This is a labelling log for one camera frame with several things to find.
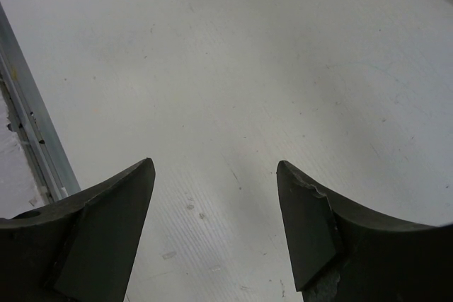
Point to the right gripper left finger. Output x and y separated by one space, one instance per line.
81 248

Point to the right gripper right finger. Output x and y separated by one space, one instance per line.
340 250

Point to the aluminium table frame rail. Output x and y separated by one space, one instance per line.
32 122

